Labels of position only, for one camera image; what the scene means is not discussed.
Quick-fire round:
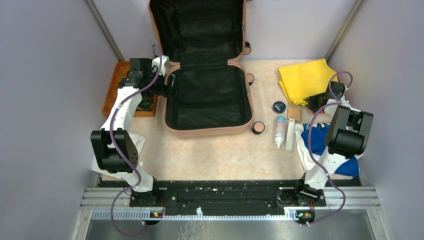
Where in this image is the small brown square box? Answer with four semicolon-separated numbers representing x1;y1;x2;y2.
287;107;302;122

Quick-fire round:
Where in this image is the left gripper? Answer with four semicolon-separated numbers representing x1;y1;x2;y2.
144;66;177;99

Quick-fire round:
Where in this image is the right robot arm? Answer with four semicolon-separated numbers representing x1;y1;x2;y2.
293;81;374;206

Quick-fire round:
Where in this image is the white cloth under left arm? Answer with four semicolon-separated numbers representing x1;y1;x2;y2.
91;132;146;179

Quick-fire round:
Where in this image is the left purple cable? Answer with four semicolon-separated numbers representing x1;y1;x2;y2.
109;43;165;237

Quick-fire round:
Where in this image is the wooden compartment tray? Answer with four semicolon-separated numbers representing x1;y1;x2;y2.
101;61;158;118

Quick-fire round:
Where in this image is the black round jar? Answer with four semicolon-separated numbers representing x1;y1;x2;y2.
272;101;287;115

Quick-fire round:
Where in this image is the aluminium rail frame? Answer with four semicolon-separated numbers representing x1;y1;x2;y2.
73;180;391;240

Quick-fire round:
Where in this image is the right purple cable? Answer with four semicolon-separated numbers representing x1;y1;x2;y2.
298;70;354;227

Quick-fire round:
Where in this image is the white tube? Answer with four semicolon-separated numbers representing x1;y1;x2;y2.
285;118;295;153

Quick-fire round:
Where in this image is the pink suitcase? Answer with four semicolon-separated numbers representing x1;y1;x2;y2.
149;0;256;138

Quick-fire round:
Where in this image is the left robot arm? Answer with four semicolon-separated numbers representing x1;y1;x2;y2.
90;55;170;207

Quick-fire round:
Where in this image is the blue white shirt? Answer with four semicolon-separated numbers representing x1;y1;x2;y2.
294;123;362;178

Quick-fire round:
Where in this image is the purple cable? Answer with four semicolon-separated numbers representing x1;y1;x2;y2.
298;70;354;227
109;43;165;237

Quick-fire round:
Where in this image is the rolled yellow green tie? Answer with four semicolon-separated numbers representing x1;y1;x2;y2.
137;96;155;112

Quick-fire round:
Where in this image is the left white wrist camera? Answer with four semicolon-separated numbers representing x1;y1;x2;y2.
151;55;170;77

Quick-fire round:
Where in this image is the yellow cloth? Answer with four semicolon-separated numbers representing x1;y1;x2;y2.
278;59;336;106

